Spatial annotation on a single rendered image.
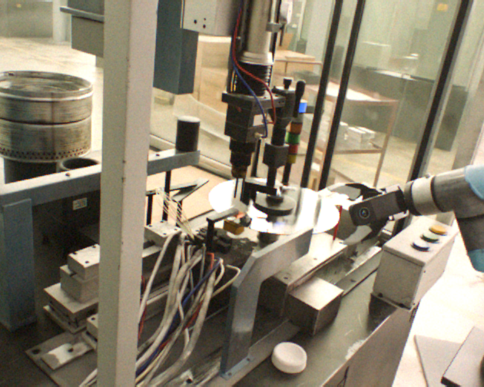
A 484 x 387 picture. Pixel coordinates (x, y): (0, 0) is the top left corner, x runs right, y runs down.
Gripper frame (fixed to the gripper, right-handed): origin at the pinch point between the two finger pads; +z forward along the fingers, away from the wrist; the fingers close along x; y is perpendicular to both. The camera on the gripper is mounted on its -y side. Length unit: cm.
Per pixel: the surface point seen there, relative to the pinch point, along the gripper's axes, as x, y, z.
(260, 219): 3.7, -9.6, 13.6
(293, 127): 26.4, 23.1, 24.1
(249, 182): 12.7, -10.2, 13.2
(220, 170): 24, 37, 77
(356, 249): -12.6, 26.8, 16.7
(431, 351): -79, 113, 56
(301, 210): 3.0, 3.9, 12.4
